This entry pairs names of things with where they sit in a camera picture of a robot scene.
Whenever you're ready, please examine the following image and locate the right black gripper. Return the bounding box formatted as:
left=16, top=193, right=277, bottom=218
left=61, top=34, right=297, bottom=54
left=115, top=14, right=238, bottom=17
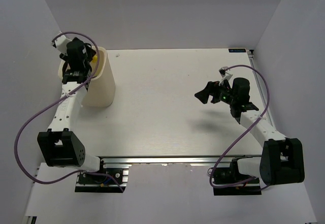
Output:
left=194, top=78, right=236, bottom=106

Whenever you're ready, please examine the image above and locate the clear bottle orange label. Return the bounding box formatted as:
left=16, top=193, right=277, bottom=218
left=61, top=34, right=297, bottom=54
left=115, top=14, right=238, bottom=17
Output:
left=91, top=55, right=98, bottom=63

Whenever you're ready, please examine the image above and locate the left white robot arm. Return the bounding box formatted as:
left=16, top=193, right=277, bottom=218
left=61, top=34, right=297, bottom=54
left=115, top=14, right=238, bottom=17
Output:
left=37, top=35, right=107, bottom=183

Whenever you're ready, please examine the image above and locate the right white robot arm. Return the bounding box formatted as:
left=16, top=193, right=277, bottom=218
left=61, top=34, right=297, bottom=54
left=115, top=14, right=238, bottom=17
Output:
left=194, top=78, right=305, bottom=185

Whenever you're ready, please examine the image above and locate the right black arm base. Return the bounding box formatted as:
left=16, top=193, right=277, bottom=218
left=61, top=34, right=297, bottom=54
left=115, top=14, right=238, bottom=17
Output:
left=212, top=157, right=262, bottom=196

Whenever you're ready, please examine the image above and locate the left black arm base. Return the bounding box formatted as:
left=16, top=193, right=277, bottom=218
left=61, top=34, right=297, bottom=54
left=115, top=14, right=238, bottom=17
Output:
left=75, top=164, right=129, bottom=194

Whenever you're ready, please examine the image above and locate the cream plastic bin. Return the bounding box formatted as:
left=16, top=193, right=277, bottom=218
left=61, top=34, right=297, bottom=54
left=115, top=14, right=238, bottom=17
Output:
left=58, top=47, right=116, bottom=109

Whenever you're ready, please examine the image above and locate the blue table label sticker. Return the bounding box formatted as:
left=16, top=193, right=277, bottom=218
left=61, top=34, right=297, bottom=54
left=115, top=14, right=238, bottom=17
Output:
left=228, top=48, right=246, bottom=53

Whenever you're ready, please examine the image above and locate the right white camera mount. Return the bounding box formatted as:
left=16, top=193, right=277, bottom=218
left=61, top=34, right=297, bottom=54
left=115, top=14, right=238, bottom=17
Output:
left=219, top=67, right=233, bottom=86

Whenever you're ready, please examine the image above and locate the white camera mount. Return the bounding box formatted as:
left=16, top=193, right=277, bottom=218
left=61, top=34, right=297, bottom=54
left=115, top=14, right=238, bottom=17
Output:
left=51, top=33, right=72, bottom=55
left=219, top=67, right=233, bottom=86

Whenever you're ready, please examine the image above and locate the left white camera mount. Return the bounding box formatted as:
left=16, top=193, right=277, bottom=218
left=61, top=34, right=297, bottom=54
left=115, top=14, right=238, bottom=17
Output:
left=51, top=33, right=72, bottom=55

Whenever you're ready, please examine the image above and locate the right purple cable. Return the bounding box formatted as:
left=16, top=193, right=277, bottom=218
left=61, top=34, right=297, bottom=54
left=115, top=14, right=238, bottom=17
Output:
left=209, top=65, right=270, bottom=189

